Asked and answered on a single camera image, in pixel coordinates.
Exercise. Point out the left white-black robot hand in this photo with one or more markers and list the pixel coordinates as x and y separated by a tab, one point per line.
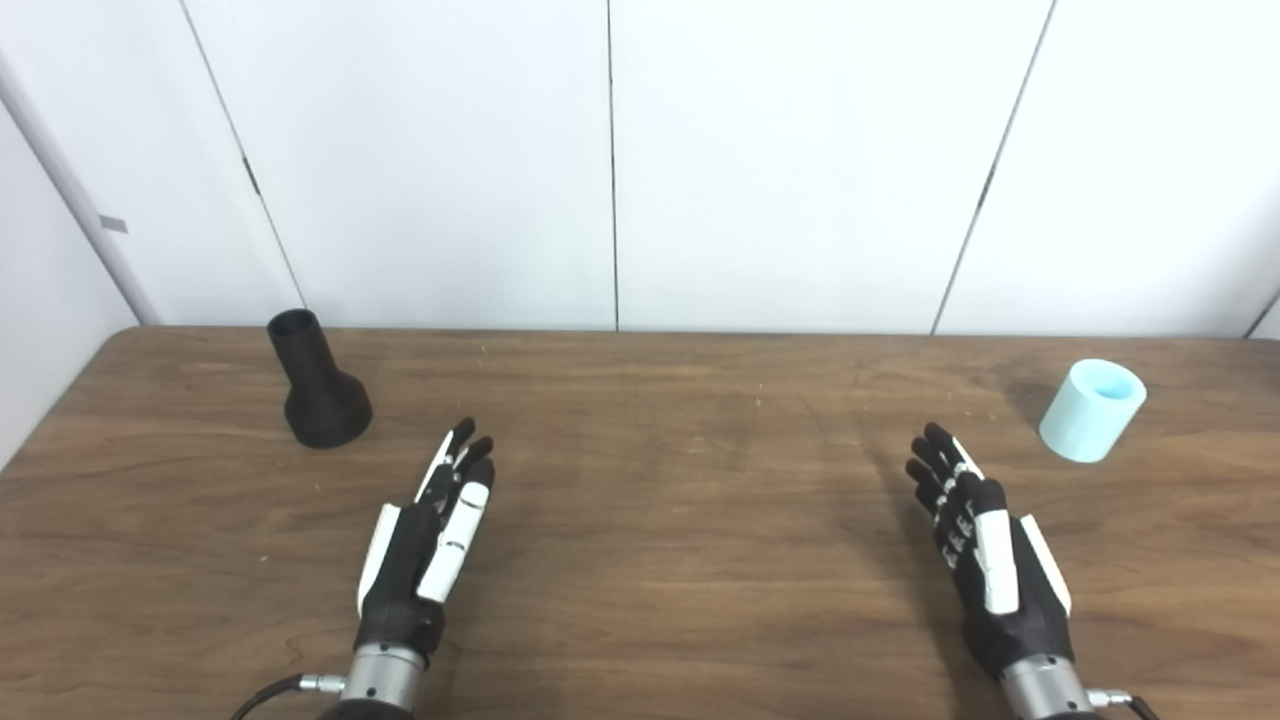
405	560

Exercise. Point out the right white-black robot hand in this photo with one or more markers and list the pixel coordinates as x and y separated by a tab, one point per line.
1010	600

